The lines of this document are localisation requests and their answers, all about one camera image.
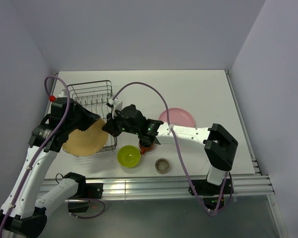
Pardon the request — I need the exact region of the yellow plastic plate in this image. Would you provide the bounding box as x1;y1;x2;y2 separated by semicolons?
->
63;119;109;157

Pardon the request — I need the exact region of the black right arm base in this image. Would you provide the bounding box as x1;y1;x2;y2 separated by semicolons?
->
192;178;234;196

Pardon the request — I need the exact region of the black wire dish rack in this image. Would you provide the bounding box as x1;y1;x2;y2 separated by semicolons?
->
68;80;117;156

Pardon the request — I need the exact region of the pink plastic plate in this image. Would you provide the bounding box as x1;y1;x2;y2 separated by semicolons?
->
168;108;196;127

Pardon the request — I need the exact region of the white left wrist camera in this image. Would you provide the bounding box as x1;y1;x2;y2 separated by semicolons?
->
57;89;68;99

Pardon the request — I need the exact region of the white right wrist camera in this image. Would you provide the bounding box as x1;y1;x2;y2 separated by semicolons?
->
106;97;123;112

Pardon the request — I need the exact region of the lime green bowl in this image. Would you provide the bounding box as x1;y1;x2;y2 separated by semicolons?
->
117;145;141;168

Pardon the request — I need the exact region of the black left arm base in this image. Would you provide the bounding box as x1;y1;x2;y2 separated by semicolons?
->
68;183;103;199

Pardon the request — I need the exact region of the orange mug dark inside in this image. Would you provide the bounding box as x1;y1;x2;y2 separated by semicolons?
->
139;140;154;155

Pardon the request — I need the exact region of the small speckled beige dish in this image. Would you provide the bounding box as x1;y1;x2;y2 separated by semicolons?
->
154;158;170;174

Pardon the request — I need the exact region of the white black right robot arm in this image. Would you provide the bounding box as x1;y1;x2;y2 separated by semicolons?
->
102;103;238;193

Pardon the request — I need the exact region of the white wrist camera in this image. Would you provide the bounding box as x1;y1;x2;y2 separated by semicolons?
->
106;97;123;112
57;89;68;99

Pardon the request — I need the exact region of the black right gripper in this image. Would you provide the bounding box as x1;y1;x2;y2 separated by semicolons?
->
102;109;140;138

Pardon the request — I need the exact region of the aluminium mounting rail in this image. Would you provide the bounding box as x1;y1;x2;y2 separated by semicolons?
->
13;173;275;203

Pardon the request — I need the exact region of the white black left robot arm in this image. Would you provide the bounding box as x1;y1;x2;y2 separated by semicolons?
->
0;97;100;238

